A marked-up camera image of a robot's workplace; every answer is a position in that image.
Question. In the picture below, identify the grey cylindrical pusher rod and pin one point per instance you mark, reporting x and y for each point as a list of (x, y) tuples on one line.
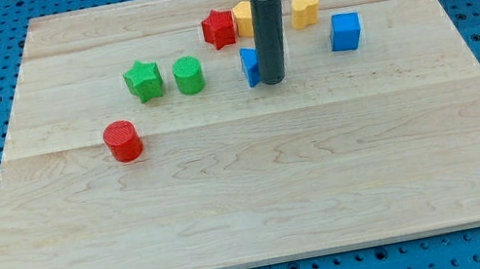
[(267, 24)]

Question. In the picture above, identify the blue cube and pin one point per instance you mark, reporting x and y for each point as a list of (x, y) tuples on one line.
[(345, 32)]

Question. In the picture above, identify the yellow block behind rod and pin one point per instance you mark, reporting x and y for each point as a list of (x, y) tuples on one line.
[(242, 15)]

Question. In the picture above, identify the yellow heart block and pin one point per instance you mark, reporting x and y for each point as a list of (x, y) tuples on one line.
[(304, 13)]

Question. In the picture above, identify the red star block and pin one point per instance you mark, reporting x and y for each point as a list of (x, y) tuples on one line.
[(218, 29)]

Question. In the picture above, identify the blue triangular block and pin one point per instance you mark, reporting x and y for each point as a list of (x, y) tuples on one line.
[(250, 66)]

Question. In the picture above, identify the green cylinder block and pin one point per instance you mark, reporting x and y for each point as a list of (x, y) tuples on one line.
[(188, 75)]

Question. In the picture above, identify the green star block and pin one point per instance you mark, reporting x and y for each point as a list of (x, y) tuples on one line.
[(144, 80)]

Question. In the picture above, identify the light wooden board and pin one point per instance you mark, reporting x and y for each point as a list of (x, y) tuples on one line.
[(353, 149)]

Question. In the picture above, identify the red cylinder block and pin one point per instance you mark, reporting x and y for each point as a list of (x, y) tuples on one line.
[(122, 140)]

